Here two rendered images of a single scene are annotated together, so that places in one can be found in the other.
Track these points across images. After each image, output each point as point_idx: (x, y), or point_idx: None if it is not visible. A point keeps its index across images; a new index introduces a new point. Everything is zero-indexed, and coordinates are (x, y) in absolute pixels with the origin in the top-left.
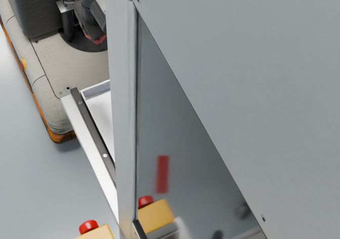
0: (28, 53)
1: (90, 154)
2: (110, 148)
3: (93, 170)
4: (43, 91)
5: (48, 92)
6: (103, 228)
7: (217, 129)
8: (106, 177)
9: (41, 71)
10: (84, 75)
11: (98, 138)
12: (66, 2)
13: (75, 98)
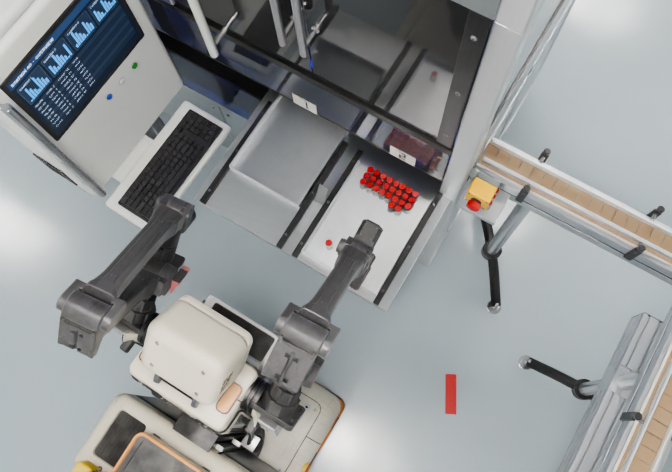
0: (295, 468)
1: (412, 259)
2: (399, 249)
3: (421, 249)
4: (321, 426)
5: (320, 420)
6: (471, 190)
7: None
8: (420, 238)
9: (305, 442)
10: None
11: (400, 259)
12: (252, 436)
13: (382, 295)
